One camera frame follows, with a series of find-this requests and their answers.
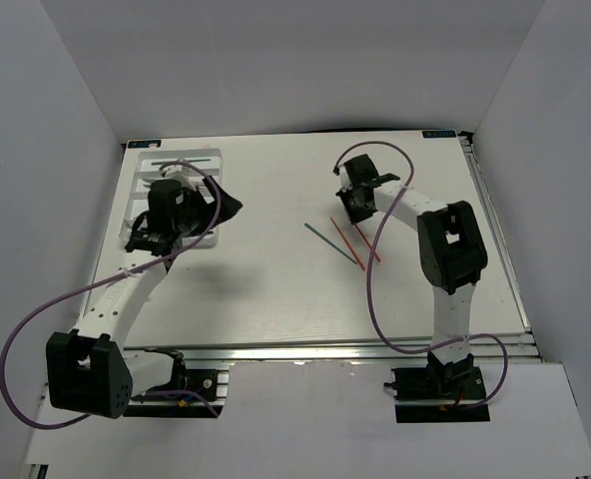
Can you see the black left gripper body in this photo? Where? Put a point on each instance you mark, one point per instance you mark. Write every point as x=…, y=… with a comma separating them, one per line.
x=199, y=214

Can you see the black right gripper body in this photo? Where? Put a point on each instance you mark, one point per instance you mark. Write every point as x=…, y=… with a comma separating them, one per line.
x=353, y=210

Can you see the orange chopstick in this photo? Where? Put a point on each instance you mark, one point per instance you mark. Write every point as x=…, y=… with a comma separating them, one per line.
x=368, y=243
x=347, y=243

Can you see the teal chopstick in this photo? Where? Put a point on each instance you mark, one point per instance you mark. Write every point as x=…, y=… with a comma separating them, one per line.
x=180, y=161
x=327, y=241

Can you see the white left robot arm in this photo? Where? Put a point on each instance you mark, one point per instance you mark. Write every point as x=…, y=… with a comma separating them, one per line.
x=88, y=368

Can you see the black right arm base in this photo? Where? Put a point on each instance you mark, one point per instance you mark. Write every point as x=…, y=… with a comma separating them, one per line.
x=416, y=401

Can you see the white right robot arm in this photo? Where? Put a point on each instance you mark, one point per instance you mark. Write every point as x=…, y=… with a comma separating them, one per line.
x=452, y=256

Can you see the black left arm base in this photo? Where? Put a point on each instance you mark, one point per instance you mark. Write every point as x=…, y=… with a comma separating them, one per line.
x=200, y=393

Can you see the white cutlery tray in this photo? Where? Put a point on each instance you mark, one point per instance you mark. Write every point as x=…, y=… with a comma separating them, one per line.
x=149, y=169

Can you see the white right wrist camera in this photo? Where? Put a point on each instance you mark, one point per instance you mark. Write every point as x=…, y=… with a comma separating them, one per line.
x=345, y=183

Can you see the aluminium table frame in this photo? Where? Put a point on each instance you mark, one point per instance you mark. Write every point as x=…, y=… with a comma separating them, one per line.
x=295, y=324

